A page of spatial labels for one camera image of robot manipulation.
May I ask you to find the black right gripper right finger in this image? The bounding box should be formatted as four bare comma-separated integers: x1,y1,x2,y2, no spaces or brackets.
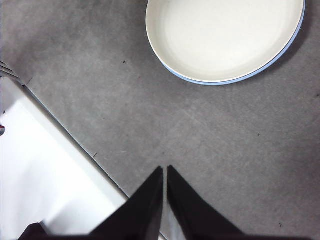
166,164,320,240

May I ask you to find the blue round plate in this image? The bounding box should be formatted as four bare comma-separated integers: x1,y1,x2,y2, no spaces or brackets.
159,0,307,87

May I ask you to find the white round plate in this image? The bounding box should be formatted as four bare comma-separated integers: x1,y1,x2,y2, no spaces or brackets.
145,0,305,83

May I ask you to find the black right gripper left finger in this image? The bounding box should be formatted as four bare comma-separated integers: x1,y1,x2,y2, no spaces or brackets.
84,165,165,240

